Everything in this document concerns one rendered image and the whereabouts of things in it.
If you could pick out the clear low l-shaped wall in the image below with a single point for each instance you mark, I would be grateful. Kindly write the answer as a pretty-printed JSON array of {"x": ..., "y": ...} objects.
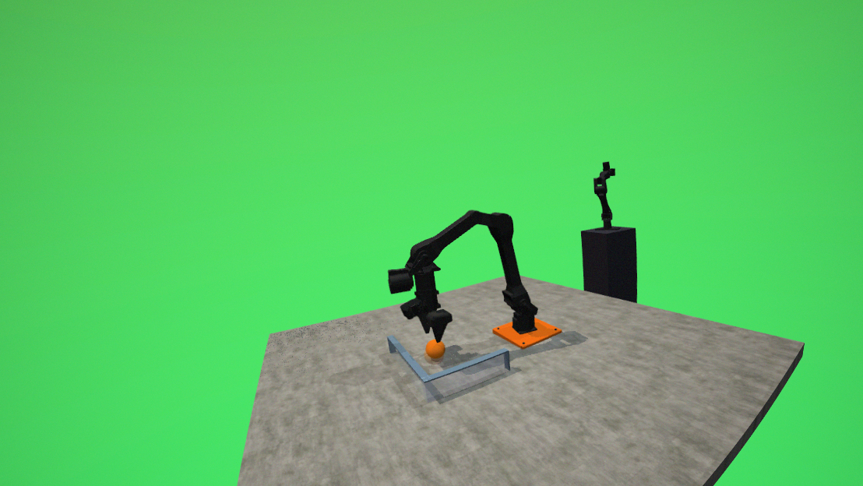
[{"x": 454, "y": 382}]

